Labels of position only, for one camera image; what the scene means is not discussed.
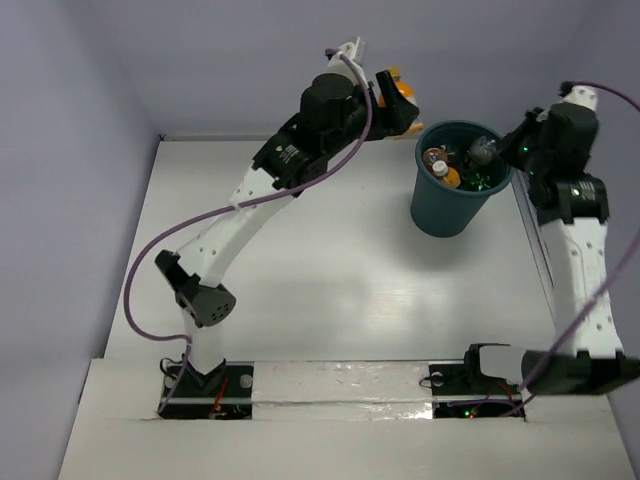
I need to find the small orange bottle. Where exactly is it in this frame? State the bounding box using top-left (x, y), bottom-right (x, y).
top-left (432, 161), bottom-right (461, 189)
top-left (378, 67), bottom-right (424, 137)

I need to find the tall orange juice bottle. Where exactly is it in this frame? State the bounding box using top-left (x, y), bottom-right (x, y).
top-left (422, 147), bottom-right (449, 168)

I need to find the green plastic bottle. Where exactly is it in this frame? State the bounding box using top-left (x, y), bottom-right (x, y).
top-left (459, 171), bottom-right (508, 193)

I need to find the clear pepsi bottle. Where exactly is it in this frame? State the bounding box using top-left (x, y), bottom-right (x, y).
top-left (467, 136), bottom-right (497, 169)

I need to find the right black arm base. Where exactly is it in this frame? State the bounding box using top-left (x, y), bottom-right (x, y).
top-left (419, 361), bottom-right (526, 420)

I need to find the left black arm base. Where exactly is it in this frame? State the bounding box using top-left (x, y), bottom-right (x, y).
top-left (160, 362), bottom-right (254, 420)

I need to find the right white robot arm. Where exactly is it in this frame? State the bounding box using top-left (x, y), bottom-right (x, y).
top-left (460, 87), bottom-right (639, 396)

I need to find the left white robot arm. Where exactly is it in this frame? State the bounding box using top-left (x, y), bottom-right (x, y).
top-left (155, 67), bottom-right (419, 395)

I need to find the dark teal plastic bin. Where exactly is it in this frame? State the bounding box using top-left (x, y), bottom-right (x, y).
top-left (410, 120), bottom-right (513, 238)

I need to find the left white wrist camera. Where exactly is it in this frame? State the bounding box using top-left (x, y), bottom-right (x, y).
top-left (324, 36), bottom-right (366, 83)

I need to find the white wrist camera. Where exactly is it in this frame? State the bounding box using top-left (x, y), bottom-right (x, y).
top-left (324, 36), bottom-right (366, 83)
top-left (559, 81), bottom-right (598, 112)

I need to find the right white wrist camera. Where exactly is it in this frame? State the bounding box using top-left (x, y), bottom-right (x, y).
top-left (559, 81), bottom-right (598, 112)

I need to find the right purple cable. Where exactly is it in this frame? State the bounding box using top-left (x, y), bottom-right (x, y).
top-left (429, 82), bottom-right (640, 419)

